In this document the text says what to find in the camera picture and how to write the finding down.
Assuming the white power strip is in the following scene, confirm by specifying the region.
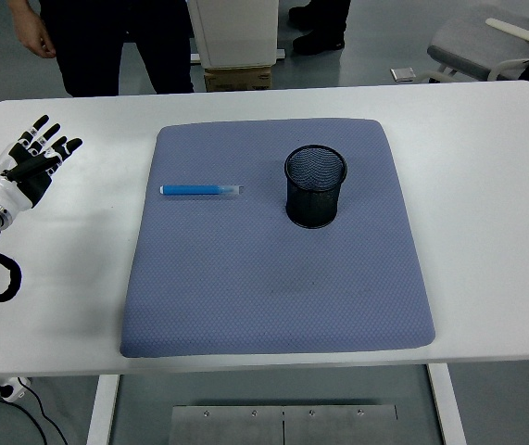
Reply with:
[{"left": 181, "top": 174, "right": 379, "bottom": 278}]
[{"left": 0, "top": 375, "right": 31, "bottom": 402}]

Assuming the grey chair with white armrests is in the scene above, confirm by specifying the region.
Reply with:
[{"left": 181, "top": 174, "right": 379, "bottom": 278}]
[{"left": 426, "top": 0, "right": 529, "bottom": 84}]

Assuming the person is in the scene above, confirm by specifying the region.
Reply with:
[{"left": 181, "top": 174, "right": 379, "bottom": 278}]
[
  {"left": 6, "top": 0, "right": 195, "bottom": 97},
  {"left": 288, "top": 0, "right": 353, "bottom": 56}
]

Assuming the black mesh pen holder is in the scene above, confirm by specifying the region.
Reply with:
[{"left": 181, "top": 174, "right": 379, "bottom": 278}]
[{"left": 283, "top": 144, "right": 348, "bottom": 229}]

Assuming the black floor cable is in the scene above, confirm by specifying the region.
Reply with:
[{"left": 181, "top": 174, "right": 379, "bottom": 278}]
[{"left": 0, "top": 379, "right": 69, "bottom": 445}]

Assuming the brown cardboard box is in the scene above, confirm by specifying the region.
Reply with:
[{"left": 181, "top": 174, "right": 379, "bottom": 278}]
[{"left": 203, "top": 66, "right": 273, "bottom": 93}]

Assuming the white pedestal unit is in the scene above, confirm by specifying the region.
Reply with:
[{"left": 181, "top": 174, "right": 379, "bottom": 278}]
[{"left": 187, "top": 0, "right": 287, "bottom": 70}]

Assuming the blue marker pen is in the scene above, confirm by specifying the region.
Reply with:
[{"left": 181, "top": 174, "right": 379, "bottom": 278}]
[{"left": 159, "top": 184, "right": 246, "bottom": 199}]

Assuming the white table leg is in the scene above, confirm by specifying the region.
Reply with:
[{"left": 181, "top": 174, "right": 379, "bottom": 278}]
[
  {"left": 427, "top": 362, "right": 468, "bottom": 445},
  {"left": 85, "top": 374, "right": 120, "bottom": 445}
]

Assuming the blue-grey quilted mat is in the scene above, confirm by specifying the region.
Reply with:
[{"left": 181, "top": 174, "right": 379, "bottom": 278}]
[{"left": 119, "top": 118, "right": 436, "bottom": 359}]

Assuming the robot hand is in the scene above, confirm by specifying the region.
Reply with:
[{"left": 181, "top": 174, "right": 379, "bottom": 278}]
[{"left": 0, "top": 114, "right": 83, "bottom": 212}]

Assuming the small silver floor object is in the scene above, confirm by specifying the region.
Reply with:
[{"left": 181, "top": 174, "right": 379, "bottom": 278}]
[{"left": 389, "top": 67, "right": 417, "bottom": 84}]

